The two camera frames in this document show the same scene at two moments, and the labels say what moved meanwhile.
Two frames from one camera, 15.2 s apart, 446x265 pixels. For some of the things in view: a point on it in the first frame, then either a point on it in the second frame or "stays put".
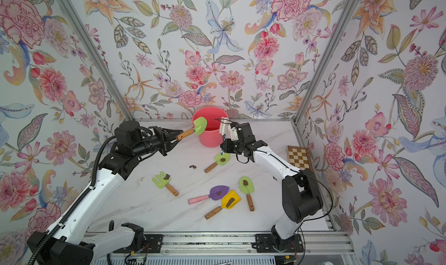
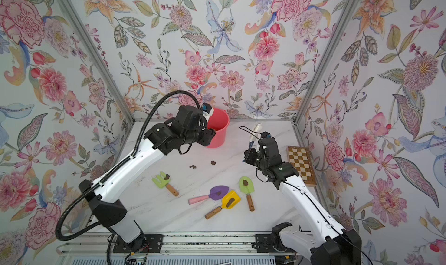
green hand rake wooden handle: (162, 181) stays put
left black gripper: (166, 146) -> (208, 136)
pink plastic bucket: (211, 138) stays put
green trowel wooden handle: (247, 186) stays put
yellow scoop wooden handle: (230, 200) stays put
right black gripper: (228, 147) -> (250, 159)
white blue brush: (223, 129) -> (255, 137)
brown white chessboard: (299, 157) stays put
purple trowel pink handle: (216, 193) stays put
